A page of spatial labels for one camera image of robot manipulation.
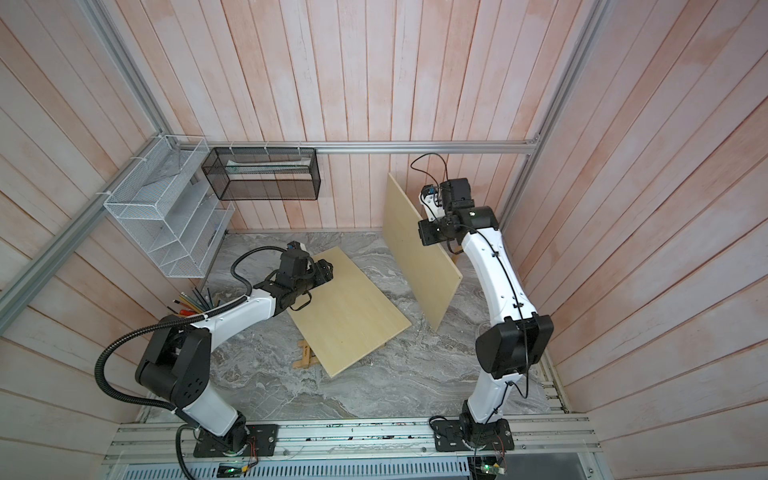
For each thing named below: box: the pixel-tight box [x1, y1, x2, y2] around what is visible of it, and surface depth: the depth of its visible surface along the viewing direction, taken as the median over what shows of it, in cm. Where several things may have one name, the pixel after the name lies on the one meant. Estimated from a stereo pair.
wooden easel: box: [292, 340, 319, 369], surface depth 84 cm
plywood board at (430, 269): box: [383, 173, 463, 333], surface depth 75 cm
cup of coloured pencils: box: [166, 287, 220, 316], surface depth 85 cm
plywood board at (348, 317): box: [286, 246, 412, 378], surface depth 91 cm
